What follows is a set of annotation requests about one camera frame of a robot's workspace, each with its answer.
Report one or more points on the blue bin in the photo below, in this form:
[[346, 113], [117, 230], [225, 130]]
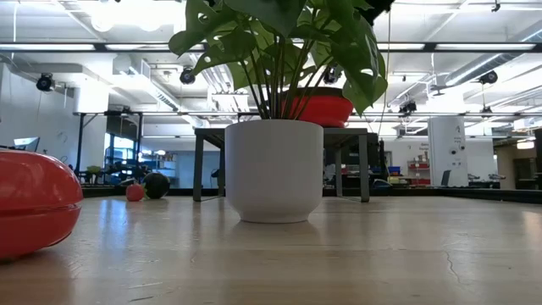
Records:
[[394, 170]]

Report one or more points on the green monstera plant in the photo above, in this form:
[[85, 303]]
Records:
[[275, 17]]

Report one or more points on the dark round plum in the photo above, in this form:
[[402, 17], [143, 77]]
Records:
[[156, 185]]

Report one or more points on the red storage shelf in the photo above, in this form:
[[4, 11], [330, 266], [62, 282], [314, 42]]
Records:
[[419, 171]]

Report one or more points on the small tilted monitor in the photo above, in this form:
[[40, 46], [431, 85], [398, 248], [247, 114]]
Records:
[[26, 144]]

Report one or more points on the black overhead rig beam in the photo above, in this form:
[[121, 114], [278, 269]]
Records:
[[429, 47]]

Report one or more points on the black metal gantry frame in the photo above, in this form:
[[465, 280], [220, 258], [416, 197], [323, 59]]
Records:
[[80, 144]]

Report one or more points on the small red round fruit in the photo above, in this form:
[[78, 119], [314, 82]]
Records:
[[135, 192]]

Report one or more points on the black ceiling camera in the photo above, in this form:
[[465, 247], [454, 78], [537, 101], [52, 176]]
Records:
[[331, 75], [45, 82], [187, 76], [489, 77]]

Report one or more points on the red plastic tomato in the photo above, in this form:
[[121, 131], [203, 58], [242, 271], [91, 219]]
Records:
[[34, 199]]

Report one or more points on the white plant pot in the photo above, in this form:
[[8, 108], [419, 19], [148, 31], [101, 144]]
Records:
[[273, 169]]

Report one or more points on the red colander grey rim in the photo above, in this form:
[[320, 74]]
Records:
[[330, 110]]

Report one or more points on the black ceiling device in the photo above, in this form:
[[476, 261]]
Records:
[[407, 107]]

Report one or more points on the black aluminium table frame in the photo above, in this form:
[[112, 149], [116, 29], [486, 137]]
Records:
[[423, 192]]

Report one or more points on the white column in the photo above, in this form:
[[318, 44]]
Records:
[[444, 148]]

